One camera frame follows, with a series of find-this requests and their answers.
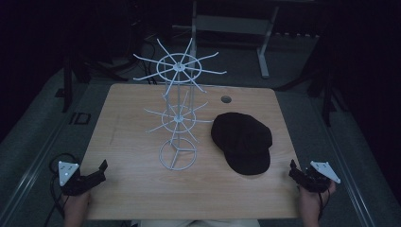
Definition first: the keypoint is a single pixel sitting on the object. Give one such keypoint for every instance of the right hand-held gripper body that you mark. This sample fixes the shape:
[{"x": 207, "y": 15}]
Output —
[{"x": 316, "y": 178}]

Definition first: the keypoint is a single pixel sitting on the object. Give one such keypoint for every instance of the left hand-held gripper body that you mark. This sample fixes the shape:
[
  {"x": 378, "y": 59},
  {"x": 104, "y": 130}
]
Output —
[{"x": 74, "y": 180}]

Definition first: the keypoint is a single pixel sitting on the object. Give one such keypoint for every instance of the black cap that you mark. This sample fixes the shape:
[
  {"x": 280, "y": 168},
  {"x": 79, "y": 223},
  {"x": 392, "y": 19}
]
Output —
[{"x": 242, "y": 143}]

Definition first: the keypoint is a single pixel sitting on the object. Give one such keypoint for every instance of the person's right hand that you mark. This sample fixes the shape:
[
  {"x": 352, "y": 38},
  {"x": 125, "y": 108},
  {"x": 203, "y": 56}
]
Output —
[{"x": 311, "y": 203}]

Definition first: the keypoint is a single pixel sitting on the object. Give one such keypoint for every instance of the person's left hand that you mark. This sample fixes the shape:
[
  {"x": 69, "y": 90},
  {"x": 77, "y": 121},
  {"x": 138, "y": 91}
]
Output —
[{"x": 76, "y": 206}]

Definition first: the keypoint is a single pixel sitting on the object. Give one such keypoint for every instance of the black stand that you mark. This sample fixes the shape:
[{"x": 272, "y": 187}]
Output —
[
  {"x": 78, "y": 75},
  {"x": 324, "y": 85}
]

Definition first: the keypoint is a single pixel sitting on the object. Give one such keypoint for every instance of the grey metal desk frame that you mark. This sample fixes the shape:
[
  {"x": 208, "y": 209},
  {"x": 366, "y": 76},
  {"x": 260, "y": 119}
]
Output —
[{"x": 233, "y": 34}]

